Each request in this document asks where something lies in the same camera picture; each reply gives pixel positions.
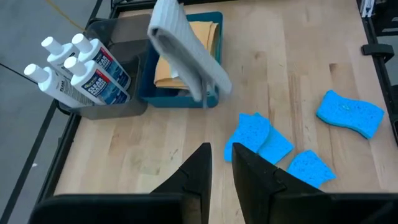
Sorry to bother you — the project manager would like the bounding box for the grey translucent plastic bin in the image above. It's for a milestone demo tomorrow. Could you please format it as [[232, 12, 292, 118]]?
[[55, 13, 152, 121]]

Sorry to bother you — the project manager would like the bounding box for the teal plastic bin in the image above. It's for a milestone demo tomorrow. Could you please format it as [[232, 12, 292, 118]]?
[[137, 11, 224, 110]]

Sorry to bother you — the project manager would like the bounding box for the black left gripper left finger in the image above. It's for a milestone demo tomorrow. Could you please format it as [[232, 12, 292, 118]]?
[[29, 142, 213, 224]]

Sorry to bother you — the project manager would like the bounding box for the grey waffle weave towel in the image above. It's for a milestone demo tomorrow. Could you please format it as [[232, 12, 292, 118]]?
[[146, 0, 233, 110]]

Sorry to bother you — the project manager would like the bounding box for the yellow towel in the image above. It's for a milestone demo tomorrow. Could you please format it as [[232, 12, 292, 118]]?
[[153, 21, 220, 91]]

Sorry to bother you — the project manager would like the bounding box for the white plastic cleaner bottle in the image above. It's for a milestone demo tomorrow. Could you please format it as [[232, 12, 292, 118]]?
[[63, 56, 132, 106], [71, 32, 132, 91], [40, 35, 81, 78], [23, 63, 106, 109]]

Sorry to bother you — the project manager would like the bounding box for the blue sponge with pale spot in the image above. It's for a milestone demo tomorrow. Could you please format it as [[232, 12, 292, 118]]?
[[315, 89, 386, 140]]

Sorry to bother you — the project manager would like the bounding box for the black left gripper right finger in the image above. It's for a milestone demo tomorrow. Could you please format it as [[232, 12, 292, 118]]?
[[231, 142, 398, 224]]

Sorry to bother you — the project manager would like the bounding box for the black aluminium table frame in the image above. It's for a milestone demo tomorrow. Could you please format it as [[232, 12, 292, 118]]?
[[35, 0, 398, 205]]

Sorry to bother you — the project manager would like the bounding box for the yellow power cord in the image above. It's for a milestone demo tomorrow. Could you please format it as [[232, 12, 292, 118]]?
[[45, 0, 85, 32]]

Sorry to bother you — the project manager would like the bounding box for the blue wavy sponge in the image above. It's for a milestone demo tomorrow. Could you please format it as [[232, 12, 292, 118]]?
[[223, 112, 271, 163], [256, 124, 295, 166], [286, 149, 338, 190]]

